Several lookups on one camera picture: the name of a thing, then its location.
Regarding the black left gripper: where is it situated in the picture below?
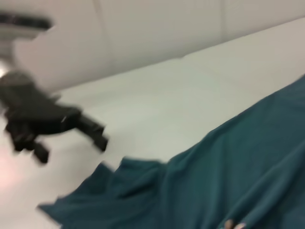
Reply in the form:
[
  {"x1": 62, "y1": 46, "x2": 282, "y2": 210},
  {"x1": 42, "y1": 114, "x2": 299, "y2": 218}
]
[{"x1": 0, "y1": 71, "x2": 110, "y2": 163}]

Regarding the teal t-shirt with cream letters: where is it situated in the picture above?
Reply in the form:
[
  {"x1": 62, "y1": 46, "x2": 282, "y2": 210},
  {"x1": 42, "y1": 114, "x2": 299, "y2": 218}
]
[{"x1": 38, "y1": 73, "x2": 305, "y2": 229}]

